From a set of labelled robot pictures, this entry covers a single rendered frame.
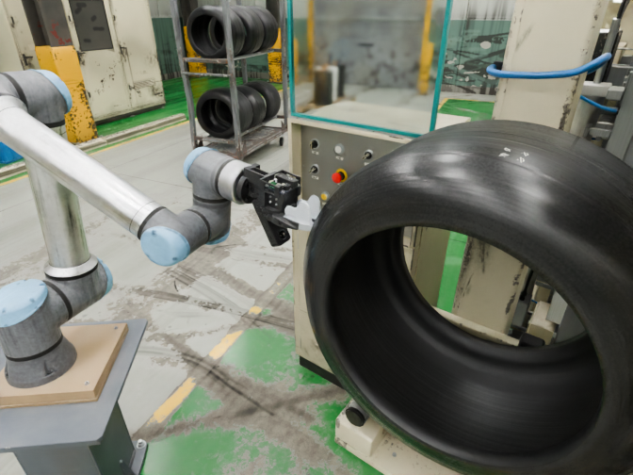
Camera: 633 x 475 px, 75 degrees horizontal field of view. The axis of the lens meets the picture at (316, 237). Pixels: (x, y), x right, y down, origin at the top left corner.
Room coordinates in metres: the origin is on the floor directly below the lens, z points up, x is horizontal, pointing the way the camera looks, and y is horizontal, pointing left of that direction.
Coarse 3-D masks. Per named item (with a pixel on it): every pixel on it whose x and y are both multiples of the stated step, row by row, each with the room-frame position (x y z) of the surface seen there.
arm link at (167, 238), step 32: (0, 96) 0.93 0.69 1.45; (0, 128) 0.89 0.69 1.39; (32, 128) 0.89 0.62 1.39; (32, 160) 0.86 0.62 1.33; (64, 160) 0.84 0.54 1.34; (96, 192) 0.80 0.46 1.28; (128, 192) 0.80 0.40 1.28; (128, 224) 0.76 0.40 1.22; (160, 224) 0.75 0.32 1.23; (192, 224) 0.78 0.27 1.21; (160, 256) 0.72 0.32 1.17
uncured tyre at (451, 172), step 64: (448, 128) 0.65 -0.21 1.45; (512, 128) 0.59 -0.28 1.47; (384, 192) 0.51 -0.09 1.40; (448, 192) 0.46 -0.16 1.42; (512, 192) 0.43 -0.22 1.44; (576, 192) 0.42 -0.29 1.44; (320, 256) 0.57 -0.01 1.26; (384, 256) 0.80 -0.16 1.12; (512, 256) 0.40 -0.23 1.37; (576, 256) 0.37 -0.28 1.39; (320, 320) 0.56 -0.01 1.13; (384, 320) 0.73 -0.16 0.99; (384, 384) 0.59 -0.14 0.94; (448, 384) 0.62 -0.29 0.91; (512, 384) 0.59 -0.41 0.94; (576, 384) 0.53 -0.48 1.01; (448, 448) 0.42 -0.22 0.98; (512, 448) 0.45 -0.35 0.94; (576, 448) 0.32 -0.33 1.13
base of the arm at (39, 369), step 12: (60, 336) 0.94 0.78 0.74; (60, 348) 0.92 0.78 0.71; (72, 348) 0.96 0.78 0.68; (12, 360) 0.85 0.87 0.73; (24, 360) 0.85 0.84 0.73; (36, 360) 0.86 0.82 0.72; (48, 360) 0.88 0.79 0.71; (60, 360) 0.90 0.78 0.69; (72, 360) 0.92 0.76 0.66; (12, 372) 0.84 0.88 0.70; (24, 372) 0.84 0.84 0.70; (36, 372) 0.85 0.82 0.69; (48, 372) 0.87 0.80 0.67; (60, 372) 0.88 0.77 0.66; (12, 384) 0.83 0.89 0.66; (24, 384) 0.83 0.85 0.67; (36, 384) 0.83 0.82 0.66
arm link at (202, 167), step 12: (192, 156) 0.89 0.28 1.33; (204, 156) 0.87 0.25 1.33; (216, 156) 0.87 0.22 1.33; (228, 156) 0.88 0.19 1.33; (192, 168) 0.87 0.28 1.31; (204, 168) 0.85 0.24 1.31; (216, 168) 0.84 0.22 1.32; (192, 180) 0.87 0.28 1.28; (204, 180) 0.84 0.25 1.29; (216, 180) 0.82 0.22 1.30; (204, 192) 0.85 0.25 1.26; (216, 192) 0.84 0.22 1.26
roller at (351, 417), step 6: (354, 402) 0.56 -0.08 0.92; (348, 408) 0.55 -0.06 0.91; (354, 408) 0.54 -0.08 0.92; (360, 408) 0.55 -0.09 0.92; (348, 414) 0.55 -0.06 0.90; (354, 414) 0.54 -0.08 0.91; (360, 414) 0.53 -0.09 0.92; (366, 414) 0.54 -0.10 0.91; (354, 420) 0.54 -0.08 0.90; (360, 420) 0.53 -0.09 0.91; (360, 426) 0.53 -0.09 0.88
